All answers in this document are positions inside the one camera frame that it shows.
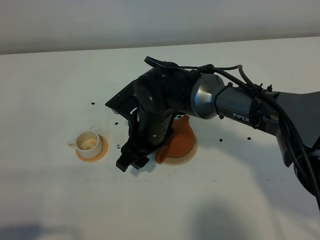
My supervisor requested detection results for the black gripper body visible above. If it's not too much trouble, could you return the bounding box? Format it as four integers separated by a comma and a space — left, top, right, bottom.
124, 109, 174, 153

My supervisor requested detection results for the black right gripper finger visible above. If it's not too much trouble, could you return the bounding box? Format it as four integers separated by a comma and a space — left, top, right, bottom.
131, 154, 150, 170
116, 147, 142, 172

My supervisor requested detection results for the brown clay teapot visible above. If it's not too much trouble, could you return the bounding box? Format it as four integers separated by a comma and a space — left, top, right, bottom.
155, 115, 198, 166

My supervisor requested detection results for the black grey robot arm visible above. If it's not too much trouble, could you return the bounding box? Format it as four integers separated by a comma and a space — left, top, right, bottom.
116, 68, 320, 198

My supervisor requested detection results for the beige round teapot trivet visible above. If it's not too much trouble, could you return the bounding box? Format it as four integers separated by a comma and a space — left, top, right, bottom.
155, 138, 198, 166

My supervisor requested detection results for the orange coaster near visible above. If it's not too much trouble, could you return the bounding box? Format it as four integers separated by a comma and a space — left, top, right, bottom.
75, 135, 108, 163

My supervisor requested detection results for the white teacup near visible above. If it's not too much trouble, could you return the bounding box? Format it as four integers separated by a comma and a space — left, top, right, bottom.
67, 131, 103, 159

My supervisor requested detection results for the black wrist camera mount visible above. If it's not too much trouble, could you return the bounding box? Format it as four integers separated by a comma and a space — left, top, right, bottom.
105, 81, 140, 126

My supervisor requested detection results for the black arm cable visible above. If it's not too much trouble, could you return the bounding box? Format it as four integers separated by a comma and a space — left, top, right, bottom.
144, 55, 320, 201

